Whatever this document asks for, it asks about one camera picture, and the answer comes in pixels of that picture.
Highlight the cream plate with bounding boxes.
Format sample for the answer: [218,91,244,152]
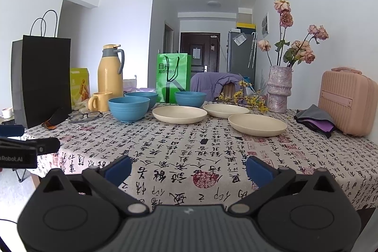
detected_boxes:
[152,106,208,125]
[202,104,250,119]
[228,114,287,137]

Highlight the blue bowl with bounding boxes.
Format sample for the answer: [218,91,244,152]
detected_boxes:
[108,96,150,122]
[175,91,206,108]
[124,91,158,110]

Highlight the black orange glasses case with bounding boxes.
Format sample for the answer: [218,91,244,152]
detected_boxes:
[41,107,72,130]

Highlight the calligraphy print tablecloth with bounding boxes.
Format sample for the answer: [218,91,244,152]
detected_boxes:
[24,111,377,209]

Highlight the grey purple folded cloth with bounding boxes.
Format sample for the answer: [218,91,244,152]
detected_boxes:
[294,104,336,138]

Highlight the yellow mug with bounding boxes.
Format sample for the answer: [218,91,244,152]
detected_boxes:
[88,91,113,112]

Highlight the yellow flower branch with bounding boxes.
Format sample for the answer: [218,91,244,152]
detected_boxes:
[215,80,268,113]

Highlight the black paper bag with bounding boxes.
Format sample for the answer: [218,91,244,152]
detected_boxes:
[10,16,72,128]

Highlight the yellow-green snack box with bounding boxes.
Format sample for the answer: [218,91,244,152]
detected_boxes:
[70,68,90,107]

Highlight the wooden chair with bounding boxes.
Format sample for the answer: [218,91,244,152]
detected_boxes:
[221,83,237,99]

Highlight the pink textured vase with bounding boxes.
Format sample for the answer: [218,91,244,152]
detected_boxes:
[266,66,292,113]

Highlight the yellow thermos jug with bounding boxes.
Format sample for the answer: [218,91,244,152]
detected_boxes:
[97,44,125,97]

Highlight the purple jacket on chair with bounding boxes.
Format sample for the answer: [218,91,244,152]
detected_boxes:
[190,72,242,102]

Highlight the pink small suitcase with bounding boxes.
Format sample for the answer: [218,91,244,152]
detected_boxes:
[318,67,378,136]

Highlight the green shopping bag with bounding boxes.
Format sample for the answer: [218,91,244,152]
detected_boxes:
[156,53,192,104]

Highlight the dried pink roses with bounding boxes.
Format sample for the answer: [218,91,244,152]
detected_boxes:
[256,0,330,68]

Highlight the grey refrigerator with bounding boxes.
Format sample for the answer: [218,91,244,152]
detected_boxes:
[227,27,257,86]

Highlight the dark entrance door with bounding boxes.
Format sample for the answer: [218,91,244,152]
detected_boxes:
[180,33,220,77]

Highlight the ceiling lamp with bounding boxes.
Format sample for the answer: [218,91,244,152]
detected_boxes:
[207,1,221,8]

